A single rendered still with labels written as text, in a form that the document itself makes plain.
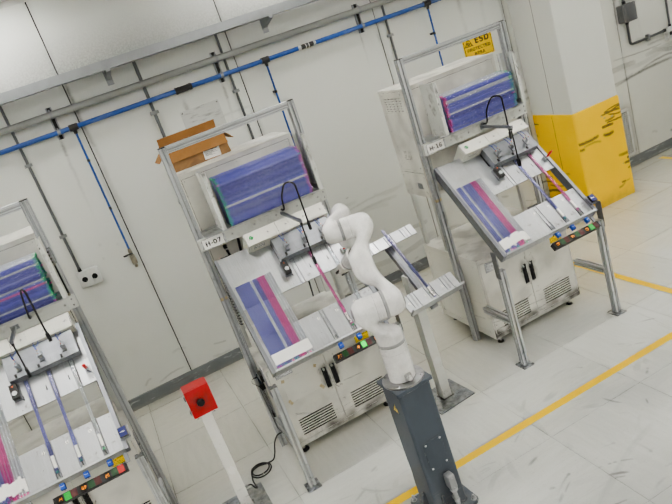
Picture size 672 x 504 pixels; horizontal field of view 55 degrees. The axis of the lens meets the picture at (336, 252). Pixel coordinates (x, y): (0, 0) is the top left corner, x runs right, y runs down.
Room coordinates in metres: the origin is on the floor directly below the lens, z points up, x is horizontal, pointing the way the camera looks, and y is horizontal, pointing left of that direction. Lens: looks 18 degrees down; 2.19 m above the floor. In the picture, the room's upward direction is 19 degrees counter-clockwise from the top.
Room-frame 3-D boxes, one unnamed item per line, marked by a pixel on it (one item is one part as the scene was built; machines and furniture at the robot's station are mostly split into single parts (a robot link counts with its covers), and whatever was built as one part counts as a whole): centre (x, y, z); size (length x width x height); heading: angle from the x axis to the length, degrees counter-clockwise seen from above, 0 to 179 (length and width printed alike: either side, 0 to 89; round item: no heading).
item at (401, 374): (2.53, -0.10, 0.79); 0.19 x 0.19 x 0.18
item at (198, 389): (3.00, 0.90, 0.39); 0.24 x 0.24 x 0.78; 17
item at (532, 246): (3.93, -1.09, 0.65); 1.01 x 0.73 x 1.29; 17
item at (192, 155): (3.81, 0.46, 1.82); 0.68 x 0.30 x 0.20; 107
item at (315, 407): (3.66, 0.36, 0.31); 0.70 x 0.65 x 0.62; 107
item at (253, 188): (3.56, 0.26, 1.52); 0.51 x 0.13 x 0.27; 107
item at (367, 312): (2.53, -0.07, 1.00); 0.19 x 0.12 x 0.24; 93
